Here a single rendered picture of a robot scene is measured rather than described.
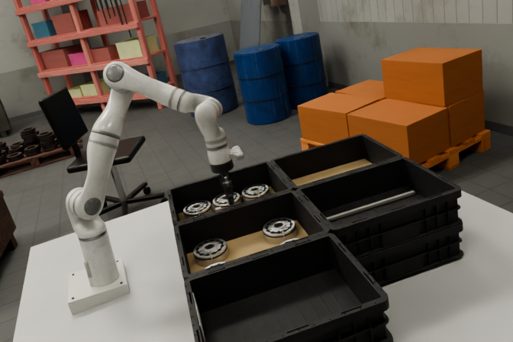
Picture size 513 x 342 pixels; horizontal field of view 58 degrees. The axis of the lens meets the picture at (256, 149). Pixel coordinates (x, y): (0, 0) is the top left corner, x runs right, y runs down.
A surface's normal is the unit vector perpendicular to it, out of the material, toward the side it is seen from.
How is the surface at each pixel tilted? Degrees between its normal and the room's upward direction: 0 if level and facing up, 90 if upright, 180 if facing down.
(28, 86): 90
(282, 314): 0
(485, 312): 0
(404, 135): 90
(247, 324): 0
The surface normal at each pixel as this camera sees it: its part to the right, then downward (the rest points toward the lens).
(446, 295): -0.19, -0.92
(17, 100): 0.36, 0.26
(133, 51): -0.38, 0.39
